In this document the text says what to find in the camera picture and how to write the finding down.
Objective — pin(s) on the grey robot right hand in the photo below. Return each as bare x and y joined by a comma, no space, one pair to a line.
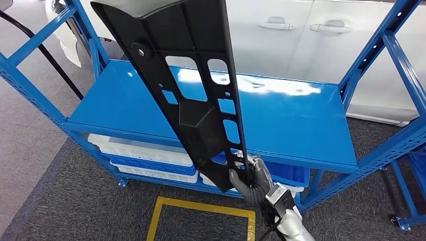
263,179

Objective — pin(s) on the black plastic panel part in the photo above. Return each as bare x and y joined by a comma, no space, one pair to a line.
199,133

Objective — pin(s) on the blue metal shelf rack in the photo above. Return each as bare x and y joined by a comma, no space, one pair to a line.
283,126

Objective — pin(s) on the blue wheeled shelf rack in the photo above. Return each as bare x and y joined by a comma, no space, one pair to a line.
404,189

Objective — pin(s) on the white car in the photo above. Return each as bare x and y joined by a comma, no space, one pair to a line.
266,50

